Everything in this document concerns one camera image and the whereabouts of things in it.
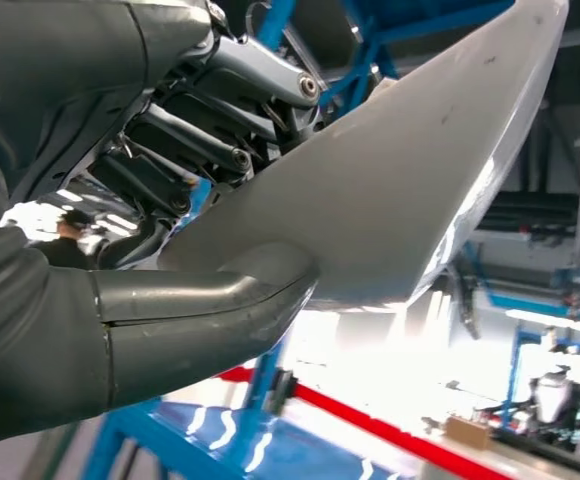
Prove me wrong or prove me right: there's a blue metal shelf rack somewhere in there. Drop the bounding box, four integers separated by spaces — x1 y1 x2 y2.
462 241 580 429
80 0 517 480

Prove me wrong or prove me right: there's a person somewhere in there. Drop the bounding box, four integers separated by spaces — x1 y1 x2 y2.
29 208 98 271

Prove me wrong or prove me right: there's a red barrier belt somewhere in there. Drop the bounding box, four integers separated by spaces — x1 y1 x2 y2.
216 366 519 480

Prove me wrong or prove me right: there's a brown cardboard box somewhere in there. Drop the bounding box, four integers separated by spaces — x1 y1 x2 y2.
443 415 492 453

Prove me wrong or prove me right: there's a humanoid robot white torso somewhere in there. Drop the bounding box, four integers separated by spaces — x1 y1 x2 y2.
527 364 580 458

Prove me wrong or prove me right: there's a black barrier post head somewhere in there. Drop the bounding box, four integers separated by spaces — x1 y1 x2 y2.
264 369 297 417

